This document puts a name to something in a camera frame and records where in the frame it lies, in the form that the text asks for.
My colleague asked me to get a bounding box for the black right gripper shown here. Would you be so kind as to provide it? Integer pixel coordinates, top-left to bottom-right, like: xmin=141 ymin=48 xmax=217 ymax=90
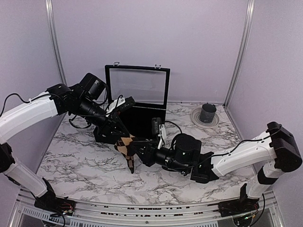
xmin=130 ymin=140 xmax=190 ymax=175

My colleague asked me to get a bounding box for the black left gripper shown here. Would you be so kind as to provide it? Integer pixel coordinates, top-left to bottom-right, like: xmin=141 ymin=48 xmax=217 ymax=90
xmin=76 ymin=96 xmax=130 ymax=138

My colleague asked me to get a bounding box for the brown argyle sock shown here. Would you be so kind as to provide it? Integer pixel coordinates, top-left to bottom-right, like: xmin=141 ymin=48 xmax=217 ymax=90
xmin=114 ymin=134 xmax=135 ymax=174

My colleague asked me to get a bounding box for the black display case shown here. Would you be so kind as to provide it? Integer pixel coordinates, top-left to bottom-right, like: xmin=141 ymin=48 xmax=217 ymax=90
xmin=93 ymin=65 xmax=170 ymax=144

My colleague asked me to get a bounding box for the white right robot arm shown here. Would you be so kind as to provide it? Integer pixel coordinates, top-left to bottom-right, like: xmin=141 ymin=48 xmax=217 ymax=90
xmin=130 ymin=122 xmax=303 ymax=217

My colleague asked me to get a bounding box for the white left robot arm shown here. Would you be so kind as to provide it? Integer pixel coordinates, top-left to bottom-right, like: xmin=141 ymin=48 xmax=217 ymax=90
xmin=0 ymin=73 xmax=135 ymax=213

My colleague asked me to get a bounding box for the beige ceramic plate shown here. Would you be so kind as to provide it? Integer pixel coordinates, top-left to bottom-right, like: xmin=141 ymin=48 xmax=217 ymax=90
xmin=190 ymin=106 xmax=219 ymax=129

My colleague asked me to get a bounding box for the dark grey ceramic mug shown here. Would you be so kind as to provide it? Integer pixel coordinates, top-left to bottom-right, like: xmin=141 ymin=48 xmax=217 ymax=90
xmin=199 ymin=103 xmax=216 ymax=123

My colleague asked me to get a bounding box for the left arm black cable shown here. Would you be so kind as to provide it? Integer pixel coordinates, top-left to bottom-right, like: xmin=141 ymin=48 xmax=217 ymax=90
xmin=1 ymin=93 xmax=48 ymax=116

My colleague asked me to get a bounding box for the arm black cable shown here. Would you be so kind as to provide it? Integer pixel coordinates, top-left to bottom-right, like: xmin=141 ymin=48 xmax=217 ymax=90
xmin=210 ymin=124 xmax=282 ymax=158
xmin=1 ymin=93 xmax=48 ymax=116

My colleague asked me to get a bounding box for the left aluminium corner post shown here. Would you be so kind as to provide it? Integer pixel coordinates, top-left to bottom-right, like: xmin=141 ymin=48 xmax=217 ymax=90
xmin=45 ymin=0 xmax=68 ymax=85

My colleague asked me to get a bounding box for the aluminium corner post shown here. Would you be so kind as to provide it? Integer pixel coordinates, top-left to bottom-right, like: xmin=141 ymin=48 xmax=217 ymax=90
xmin=223 ymin=0 xmax=256 ymax=108
xmin=45 ymin=0 xmax=68 ymax=85

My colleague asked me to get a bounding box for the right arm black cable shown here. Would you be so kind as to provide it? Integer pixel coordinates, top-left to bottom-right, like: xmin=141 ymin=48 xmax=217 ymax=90
xmin=210 ymin=124 xmax=282 ymax=158

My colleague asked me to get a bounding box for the aluminium front rail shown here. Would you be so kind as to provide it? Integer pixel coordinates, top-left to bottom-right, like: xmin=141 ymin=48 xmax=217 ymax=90
xmin=8 ymin=189 xmax=284 ymax=227

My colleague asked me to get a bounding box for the right aluminium corner post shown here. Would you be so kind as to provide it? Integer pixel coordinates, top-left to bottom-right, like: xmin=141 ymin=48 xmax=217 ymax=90
xmin=223 ymin=0 xmax=256 ymax=108

